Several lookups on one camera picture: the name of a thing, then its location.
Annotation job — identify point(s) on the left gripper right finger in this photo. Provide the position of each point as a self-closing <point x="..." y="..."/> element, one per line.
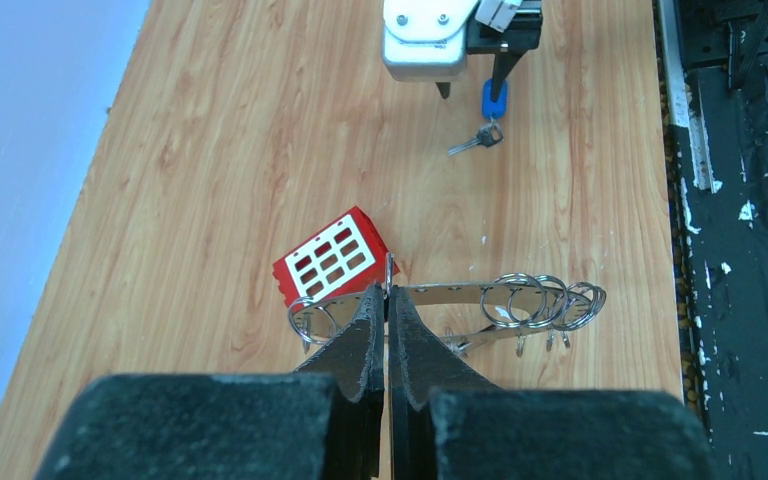
<point x="450" y="422"/>

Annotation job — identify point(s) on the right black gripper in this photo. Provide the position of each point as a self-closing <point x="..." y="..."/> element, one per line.
<point x="507" y="29"/>

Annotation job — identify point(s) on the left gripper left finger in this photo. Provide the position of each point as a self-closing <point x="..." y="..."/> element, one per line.
<point x="319" y="421"/>

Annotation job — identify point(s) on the blue key tag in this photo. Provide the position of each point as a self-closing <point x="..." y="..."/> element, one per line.
<point x="490" y="133"/>

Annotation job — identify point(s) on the grey metal keyring disc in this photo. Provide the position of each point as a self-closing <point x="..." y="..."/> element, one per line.
<point x="532" y="313"/>

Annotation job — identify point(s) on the red window toy block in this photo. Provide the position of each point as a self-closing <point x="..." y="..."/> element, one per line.
<point x="343" y="257"/>

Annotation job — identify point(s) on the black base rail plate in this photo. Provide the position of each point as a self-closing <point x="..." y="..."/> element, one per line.
<point x="714" y="62"/>

